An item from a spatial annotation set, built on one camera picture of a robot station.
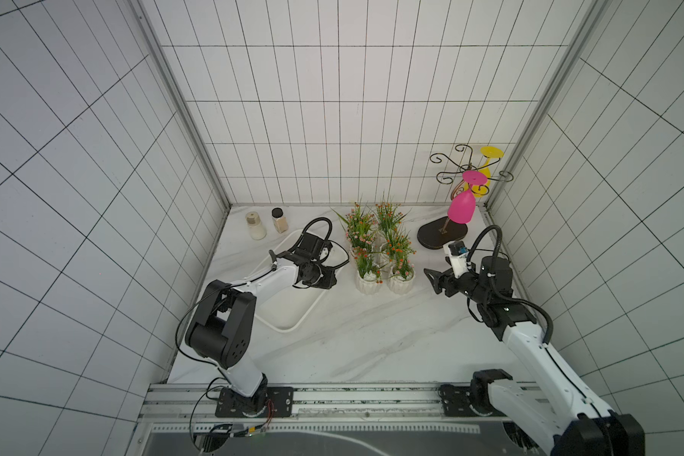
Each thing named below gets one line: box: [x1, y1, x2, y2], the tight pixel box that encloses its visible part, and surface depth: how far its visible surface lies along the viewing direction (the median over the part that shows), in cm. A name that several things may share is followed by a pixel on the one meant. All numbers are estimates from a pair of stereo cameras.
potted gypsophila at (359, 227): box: [330, 198, 379, 252], surface depth 94 cm
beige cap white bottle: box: [245, 210, 267, 241], surface depth 106 cm
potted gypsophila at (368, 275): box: [351, 246, 387, 296], surface depth 92 cm
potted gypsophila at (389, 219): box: [375, 202, 410, 252], surface depth 102 cm
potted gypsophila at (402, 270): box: [383, 230, 417, 295], surface depth 92 cm
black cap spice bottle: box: [271, 207, 289, 234], surface depth 108 cm
